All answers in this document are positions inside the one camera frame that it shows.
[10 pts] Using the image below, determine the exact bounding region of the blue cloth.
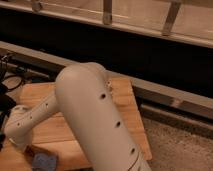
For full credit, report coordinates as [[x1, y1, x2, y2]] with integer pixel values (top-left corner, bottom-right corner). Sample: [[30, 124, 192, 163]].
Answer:
[[32, 153, 58, 171]]

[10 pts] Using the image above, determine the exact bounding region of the small dark red pepper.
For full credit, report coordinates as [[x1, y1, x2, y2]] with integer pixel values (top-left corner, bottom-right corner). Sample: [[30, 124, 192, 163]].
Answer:
[[24, 146, 35, 158]]

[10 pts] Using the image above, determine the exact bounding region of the metal bracket right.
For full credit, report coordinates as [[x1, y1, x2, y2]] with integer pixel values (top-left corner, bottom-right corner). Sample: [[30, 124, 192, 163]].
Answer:
[[162, 0, 182, 36]]

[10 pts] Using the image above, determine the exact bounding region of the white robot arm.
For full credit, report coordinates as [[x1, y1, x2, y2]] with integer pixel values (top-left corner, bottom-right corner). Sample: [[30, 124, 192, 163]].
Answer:
[[4, 62, 152, 171]]

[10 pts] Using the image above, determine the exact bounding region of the black cables and equipment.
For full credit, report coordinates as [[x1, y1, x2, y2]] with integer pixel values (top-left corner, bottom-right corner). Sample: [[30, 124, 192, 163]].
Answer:
[[0, 53, 26, 151]]

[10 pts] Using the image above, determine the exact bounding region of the metal bracket middle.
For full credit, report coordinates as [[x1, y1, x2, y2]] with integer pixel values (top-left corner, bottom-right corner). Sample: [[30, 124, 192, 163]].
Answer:
[[102, 0, 112, 25]]

